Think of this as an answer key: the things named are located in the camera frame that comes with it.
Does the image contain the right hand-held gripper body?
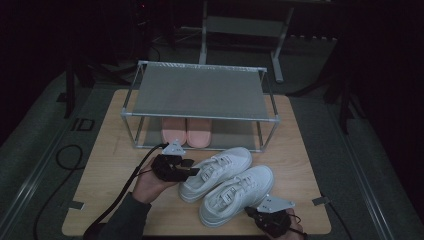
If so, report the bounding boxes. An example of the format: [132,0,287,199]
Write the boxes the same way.
[249,194,296,239]

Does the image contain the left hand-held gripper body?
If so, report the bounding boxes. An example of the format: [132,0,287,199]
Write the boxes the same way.
[151,139,192,183]

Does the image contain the white sneaker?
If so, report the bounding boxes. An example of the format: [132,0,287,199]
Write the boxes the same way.
[177,146,254,204]
[198,164,276,229]

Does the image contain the pink slipper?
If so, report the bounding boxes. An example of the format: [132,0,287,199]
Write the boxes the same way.
[185,117,213,149]
[161,117,187,147]

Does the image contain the grey metal shoe rack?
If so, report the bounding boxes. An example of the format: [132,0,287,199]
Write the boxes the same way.
[120,60,281,154]

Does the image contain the person's left hand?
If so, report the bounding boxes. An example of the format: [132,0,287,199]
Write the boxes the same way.
[132,162,180,205]

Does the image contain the person's right hand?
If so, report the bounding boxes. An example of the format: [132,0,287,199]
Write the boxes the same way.
[266,208,306,240]

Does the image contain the black tripod stand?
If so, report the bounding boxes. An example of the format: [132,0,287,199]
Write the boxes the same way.
[55,54,132,120]
[285,33,368,136]

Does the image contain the dark equipment with red light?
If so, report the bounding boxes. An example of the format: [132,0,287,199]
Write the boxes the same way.
[126,0,161,63]

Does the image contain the white metal stand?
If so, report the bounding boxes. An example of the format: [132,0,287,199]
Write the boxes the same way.
[181,0,296,84]

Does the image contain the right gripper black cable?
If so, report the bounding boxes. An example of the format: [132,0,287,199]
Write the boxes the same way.
[287,213,310,239]

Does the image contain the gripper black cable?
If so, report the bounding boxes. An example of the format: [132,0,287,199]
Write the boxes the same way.
[287,213,310,239]
[82,142,170,240]

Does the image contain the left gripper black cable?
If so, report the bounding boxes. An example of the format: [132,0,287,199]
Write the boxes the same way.
[82,142,170,240]

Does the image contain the black floor cable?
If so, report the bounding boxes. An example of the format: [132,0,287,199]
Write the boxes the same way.
[32,144,85,240]

